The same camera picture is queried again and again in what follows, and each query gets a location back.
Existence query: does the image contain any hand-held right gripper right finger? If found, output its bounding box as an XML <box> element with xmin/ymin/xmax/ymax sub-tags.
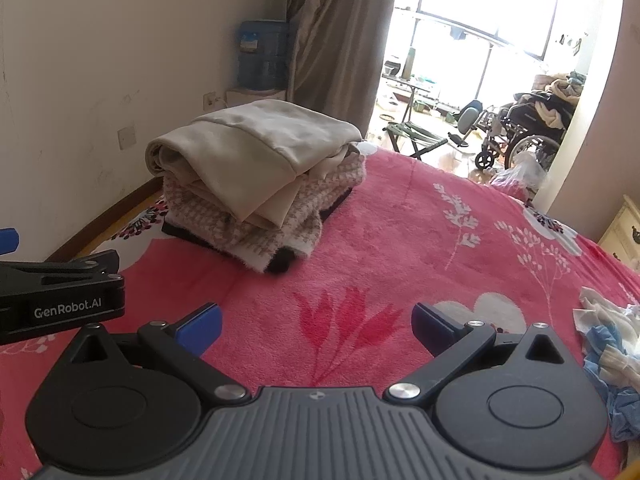
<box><xmin>383</xmin><ymin>302</ymin><xmax>566</xmax><ymax>404</ymax></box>

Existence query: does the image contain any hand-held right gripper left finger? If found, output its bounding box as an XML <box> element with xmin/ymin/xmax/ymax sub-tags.
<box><xmin>65</xmin><ymin>302</ymin><xmax>251</xmax><ymax>404</ymax></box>

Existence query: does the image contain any cream ribbed cuff garment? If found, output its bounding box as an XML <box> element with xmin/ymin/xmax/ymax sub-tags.
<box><xmin>597</xmin><ymin>345</ymin><xmax>628</xmax><ymax>378</ymax></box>

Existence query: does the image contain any beige jacket with black trim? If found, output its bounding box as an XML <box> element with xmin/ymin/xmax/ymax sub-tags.
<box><xmin>145</xmin><ymin>100</ymin><xmax>363</xmax><ymax>231</ymax></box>

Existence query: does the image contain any blue garment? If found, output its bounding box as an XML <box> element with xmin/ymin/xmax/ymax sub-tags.
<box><xmin>582</xmin><ymin>325</ymin><xmax>640</xmax><ymax>443</ymax></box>

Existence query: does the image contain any white clothes heap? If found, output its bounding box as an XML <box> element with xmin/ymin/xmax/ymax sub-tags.
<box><xmin>572</xmin><ymin>287</ymin><xmax>640</xmax><ymax>336</ymax></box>

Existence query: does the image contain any beige clothes bundle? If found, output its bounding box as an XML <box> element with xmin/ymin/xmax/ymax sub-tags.
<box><xmin>532</xmin><ymin>71</ymin><xmax>586</xmax><ymax>128</ymax></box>

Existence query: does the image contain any pink floral blanket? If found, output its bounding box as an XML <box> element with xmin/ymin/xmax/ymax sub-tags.
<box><xmin>0</xmin><ymin>140</ymin><xmax>640</xmax><ymax>480</ymax></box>

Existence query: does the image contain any beige checked knit sweater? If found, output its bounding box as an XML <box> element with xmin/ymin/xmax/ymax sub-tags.
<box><xmin>162</xmin><ymin>147</ymin><xmax>367</xmax><ymax>273</ymax></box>

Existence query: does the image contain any white plastic bag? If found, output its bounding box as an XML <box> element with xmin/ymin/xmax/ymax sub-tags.
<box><xmin>490</xmin><ymin>151</ymin><xmax>548</xmax><ymax>196</ymax></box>

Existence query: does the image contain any green folding stool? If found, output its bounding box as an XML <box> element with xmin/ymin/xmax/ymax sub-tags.
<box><xmin>385</xmin><ymin>121</ymin><xmax>448</xmax><ymax>161</ymax></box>

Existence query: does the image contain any cream nightstand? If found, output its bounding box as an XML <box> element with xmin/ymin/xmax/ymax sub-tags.
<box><xmin>597</xmin><ymin>195</ymin><xmax>640</xmax><ymax>266</ymax></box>

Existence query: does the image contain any grey padded leg rest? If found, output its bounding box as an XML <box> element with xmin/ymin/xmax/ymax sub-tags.
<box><xmin>447</xmin><ymin>100</ymin><xmax>485</xmax><ymax>148</ymax></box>

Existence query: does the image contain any wheelchair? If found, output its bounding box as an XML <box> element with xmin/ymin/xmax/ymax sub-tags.
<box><xmin>472</xmin><ymin>87</ymin><xmax>576</xmax><ymax>171</ymax></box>

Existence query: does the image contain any blue water jug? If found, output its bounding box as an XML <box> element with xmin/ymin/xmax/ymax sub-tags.
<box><xmin>236</xmin><ymin>20</ymin><xmax>291</xmax><ymax>92</ymax></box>

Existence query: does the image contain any brown curtain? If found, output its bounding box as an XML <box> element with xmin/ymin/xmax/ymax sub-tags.
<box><xmin>272</xmin><ymin>0</ymin><xmax>403</xmax><ymax>136</ymax></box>

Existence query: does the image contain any metal frame table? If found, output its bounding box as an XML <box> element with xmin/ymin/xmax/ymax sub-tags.
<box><xmin>381</xmin><ymin>72</ymin><xmax>442</xmax><ymax>113</ymax></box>

